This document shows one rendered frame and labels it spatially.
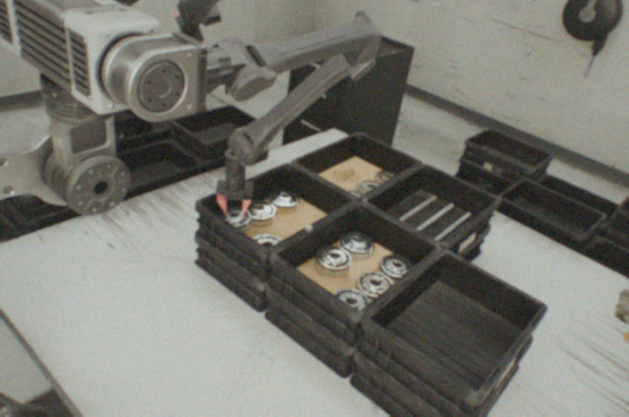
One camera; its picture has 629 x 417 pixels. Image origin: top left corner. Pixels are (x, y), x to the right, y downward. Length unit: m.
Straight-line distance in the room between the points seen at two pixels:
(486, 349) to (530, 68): 3.49
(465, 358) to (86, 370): 0.90
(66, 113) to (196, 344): 0.67
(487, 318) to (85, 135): 1.08
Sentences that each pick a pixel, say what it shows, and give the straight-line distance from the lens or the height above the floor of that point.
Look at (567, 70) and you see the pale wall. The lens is 4.63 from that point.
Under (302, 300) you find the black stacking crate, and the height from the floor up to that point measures 0.85.
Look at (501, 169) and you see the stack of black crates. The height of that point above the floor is 0.53.
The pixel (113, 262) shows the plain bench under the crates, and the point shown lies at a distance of 1.75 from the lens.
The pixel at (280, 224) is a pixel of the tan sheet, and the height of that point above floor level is 0.83.
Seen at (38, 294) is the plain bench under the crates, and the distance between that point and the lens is 1.69.
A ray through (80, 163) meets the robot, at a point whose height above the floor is 1.20.
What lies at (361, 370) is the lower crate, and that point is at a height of 0.77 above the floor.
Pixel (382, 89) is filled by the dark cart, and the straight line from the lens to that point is 3.32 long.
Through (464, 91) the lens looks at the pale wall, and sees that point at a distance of 5.00.
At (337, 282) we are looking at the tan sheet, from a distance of 1.51.
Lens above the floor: 1.81
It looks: 31 degrees down
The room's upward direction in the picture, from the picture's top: 9 degrees clockwise
